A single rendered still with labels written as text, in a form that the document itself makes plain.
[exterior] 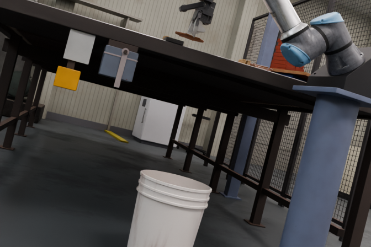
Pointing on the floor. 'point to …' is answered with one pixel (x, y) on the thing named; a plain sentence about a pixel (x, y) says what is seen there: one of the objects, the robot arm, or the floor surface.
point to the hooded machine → (156, 122)
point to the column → (321, 165)
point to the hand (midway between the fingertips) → (189, 36)
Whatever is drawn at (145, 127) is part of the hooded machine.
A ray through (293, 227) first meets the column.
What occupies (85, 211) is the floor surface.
